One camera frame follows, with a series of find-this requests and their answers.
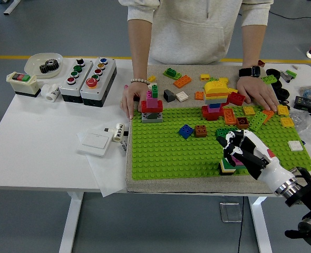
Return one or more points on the black wristwatch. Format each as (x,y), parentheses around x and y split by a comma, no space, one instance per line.
(249,71)

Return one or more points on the dark green long brick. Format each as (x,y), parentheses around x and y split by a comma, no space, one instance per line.
(228,166)
(221,131)

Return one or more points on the white table leg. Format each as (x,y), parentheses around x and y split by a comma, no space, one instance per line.
(69,224)
(259,226)

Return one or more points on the dark brown square brick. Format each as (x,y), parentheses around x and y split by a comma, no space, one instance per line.
(243,122)

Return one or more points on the white labelled tube fitting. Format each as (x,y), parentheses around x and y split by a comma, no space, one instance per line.
(118,133)

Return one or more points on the small screw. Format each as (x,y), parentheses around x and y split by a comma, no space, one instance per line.
(295,67)

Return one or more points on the metal floor plate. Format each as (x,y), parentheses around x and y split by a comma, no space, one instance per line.
(230,212)

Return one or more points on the person's left hand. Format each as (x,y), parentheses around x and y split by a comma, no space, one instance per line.
(255,89)

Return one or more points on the red pink green brick tower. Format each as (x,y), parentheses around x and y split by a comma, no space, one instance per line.
(151,106)

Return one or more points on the blue square brick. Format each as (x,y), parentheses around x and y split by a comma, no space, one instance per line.
(185,131)

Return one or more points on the grey-brown mat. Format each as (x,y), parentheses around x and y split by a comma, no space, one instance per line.
(171,185)

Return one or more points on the person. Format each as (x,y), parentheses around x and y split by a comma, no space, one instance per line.
(192,31)

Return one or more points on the dark grey slope brick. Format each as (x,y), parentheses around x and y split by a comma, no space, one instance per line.
(168,96)

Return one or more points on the person's left forearm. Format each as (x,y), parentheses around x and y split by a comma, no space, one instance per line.
(253,46)

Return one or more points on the lime green studded baseplate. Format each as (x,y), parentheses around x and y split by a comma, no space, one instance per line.
(158,158)

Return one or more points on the orange square brick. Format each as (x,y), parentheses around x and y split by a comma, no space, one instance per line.
(199,96)

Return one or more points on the yellow small brick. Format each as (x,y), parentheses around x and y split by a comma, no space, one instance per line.
(152,78)

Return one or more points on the person's right forearm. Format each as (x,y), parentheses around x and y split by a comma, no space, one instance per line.
(141,50)

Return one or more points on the white pipe tee fitting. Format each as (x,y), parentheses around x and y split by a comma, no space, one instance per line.
(50,93)

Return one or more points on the brick tower with yellow roof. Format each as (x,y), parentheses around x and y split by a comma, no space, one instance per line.
(215,92)

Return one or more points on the maroon square brick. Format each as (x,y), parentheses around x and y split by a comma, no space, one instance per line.
(261,63)

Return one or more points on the person's right hand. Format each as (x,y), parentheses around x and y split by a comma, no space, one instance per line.
(133,96)

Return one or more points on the white paper sheet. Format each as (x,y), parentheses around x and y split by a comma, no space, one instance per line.
(108,174)

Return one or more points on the black metal gear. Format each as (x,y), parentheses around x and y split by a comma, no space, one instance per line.
(48,67)

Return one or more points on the translucent white bowl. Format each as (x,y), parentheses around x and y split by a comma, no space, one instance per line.
(34,62)

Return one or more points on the orange long brick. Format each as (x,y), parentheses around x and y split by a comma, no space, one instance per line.
(269,113)
(183,81)
(229,116)

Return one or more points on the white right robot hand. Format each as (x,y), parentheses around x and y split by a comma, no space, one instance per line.
(253,158)

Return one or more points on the white stand foot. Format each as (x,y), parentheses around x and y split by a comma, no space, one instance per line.
(11,7)

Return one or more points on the grey four-button control box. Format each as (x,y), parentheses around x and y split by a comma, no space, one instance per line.
(66,91)

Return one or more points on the printed paper label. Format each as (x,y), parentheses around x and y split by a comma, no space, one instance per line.
(124,150)

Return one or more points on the lime green long brick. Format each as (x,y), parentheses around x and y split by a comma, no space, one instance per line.
(268,79)
(257,121)

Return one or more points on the black rubber tyre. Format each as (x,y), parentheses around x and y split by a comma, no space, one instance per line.
(280,92)
(279,85)
(272,71)

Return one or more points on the small green flat brick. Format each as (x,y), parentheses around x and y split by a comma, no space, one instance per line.
(291,73)

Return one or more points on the red square brick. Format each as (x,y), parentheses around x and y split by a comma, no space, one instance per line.
(236,98)

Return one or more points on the yellow square brick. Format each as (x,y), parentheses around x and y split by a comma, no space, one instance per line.
(283,110)
(205,77)
(248,110)
(287,122)
(233,90)
(223,79)

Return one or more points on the pink square brick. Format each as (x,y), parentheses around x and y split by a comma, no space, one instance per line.
(237,160)

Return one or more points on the white square brick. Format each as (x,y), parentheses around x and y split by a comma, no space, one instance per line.
(182,96)
(152,85)
(295,145)

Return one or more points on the small black rubber part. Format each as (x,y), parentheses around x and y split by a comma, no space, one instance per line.
(286,105)

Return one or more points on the green stacked brick pair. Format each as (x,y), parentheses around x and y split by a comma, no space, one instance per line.
(171,73)

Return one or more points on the black digital meter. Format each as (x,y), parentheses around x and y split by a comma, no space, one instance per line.
(305,103)

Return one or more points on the white wall switch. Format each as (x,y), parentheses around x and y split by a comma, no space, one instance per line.
(93,143)

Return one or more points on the black yellow white brick stack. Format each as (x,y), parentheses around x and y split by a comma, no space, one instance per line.
(226,171)

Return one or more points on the cream switch box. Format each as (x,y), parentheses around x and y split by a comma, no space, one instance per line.
(25,88)

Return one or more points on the grey emergency stop control box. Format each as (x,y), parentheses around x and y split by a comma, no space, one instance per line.
(102,89)

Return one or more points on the clear plastic bag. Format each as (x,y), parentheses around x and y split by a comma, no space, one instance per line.
(308,129)

